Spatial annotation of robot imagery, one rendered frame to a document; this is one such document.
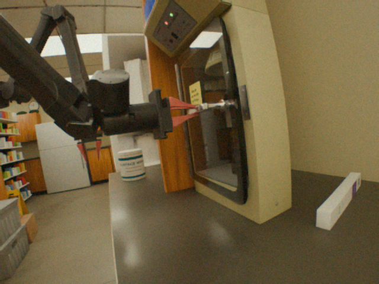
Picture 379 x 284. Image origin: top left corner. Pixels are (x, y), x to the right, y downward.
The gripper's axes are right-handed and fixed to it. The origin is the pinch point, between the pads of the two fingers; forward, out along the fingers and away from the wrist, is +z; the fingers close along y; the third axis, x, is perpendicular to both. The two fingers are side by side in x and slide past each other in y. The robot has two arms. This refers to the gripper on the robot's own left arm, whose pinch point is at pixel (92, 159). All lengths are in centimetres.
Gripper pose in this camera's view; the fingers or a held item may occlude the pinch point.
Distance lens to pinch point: 74.5
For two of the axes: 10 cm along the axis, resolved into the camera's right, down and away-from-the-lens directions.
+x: -4.1, -0.2, 9.1
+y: 9.1, -1.5, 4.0
